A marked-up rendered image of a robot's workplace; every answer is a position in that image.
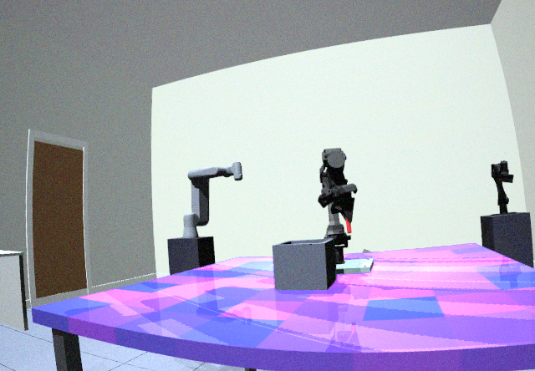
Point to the red peg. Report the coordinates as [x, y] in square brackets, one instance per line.
[349, 230]

